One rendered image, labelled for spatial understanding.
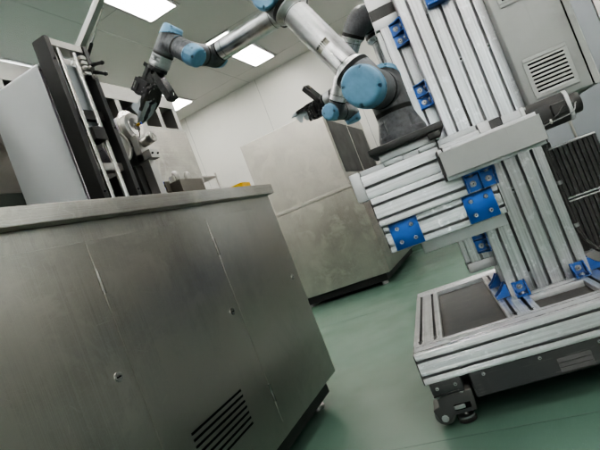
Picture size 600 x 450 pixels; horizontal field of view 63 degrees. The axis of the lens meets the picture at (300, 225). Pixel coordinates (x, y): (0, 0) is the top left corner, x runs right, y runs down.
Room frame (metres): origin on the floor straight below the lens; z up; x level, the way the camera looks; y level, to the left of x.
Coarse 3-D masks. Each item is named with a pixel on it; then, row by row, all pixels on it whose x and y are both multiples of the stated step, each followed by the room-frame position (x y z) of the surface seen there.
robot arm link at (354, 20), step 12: (360, 12) 1.97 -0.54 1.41; (348, 24) 1.98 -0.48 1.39; (360, 24) 1.97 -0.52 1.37; (348, 36) 1.99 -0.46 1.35; (360, 36) 1.99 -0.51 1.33; (336, 84) 2.09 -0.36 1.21; (336, 96) 2.11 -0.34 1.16; (324, 108) 2.13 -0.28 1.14; (336, 108) 2.12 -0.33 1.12; (336, 120) 2.16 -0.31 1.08
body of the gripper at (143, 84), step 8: (144, 64) 1.75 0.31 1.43; (144, 72) 1.76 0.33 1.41; (152, 72) 1.76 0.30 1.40; (160, 72) 1.73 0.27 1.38; (136, 80) 1.75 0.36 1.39; (144, 80) 1.75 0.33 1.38; (152, 80) 1.75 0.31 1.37; (136, 88) 1.76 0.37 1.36; (144, 88) 1.75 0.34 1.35; (152, 88) 1.74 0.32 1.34; (152, 96) 1.76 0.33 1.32; (160, 96) 1.80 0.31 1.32
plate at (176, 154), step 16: (0, 144) 1.66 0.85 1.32; (160, 144) 2.50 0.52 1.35; (176, 144) 2.63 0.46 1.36; (0, 160) 1.64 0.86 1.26; (160, 160) 2.45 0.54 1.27; (176, 160) 2.58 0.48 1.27; (192, 160) 2.72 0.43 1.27; (0, 176) 1.62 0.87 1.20; (192, 176) 2.66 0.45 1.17; (0, 192) 1.60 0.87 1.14; (16, 192) 1.65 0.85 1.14
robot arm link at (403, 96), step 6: (378, 66) 1.46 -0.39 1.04; (384, 66) 1.46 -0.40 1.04; (390, 66) 1.46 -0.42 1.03; (390, 72) 1.44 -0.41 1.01; (396, 72) 1.47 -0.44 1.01; (396, 78) 1.45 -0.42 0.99; (396, 84) 1.43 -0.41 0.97; (402, 84) 1.47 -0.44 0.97; (396, 90) 1.43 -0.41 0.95; (402, 90) 1.47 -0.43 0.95; (396, 96) 1.45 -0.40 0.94; (402, 96) 1.46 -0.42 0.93; (408, 96) 1.48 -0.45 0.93; (396, 102) 1.46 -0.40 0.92; (402, 102) 1.46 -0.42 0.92; (384, 108) 1.47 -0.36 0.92
